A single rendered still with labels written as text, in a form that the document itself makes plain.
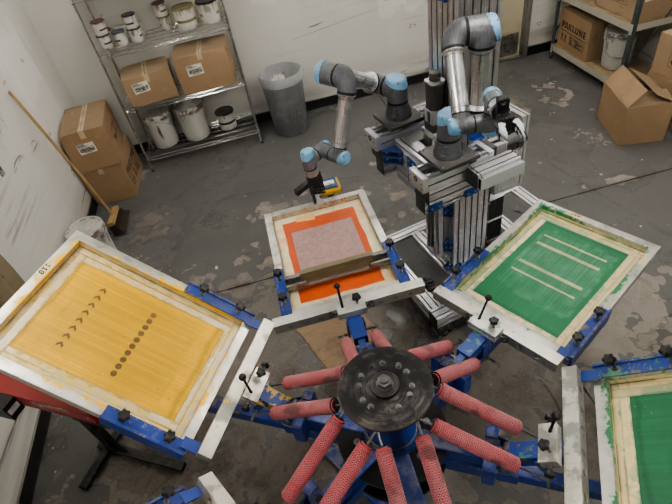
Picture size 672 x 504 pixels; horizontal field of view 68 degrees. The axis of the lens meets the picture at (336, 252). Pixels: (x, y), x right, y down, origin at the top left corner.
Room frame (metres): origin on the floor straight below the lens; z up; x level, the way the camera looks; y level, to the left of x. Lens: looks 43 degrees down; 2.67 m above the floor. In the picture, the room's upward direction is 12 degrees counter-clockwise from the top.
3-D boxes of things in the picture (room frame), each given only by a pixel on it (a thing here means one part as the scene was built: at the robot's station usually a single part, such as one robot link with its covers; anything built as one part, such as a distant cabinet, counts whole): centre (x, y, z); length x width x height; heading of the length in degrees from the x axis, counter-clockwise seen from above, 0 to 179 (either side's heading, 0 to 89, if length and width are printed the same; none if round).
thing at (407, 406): (0.83, -0.06, 0.67); 0.39 x 0.39 x 1.35
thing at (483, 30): (2.07, -0.79, 1.63); 0.15 x 0.12 x 0.55; 83
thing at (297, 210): (1.88, 0.03, 0.97); 0.79 x 0.58 x 0.04; 5
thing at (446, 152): (2.08, -0.66, 1.31); 0.15 x 0.15 x 0.10
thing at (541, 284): (1.35, -0.81, 1.05); 1.08 x 0.61 x 0.23; 125
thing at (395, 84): (2.56, -0.51, 1.42); 0.13 x 0.12 x 0.14; 41
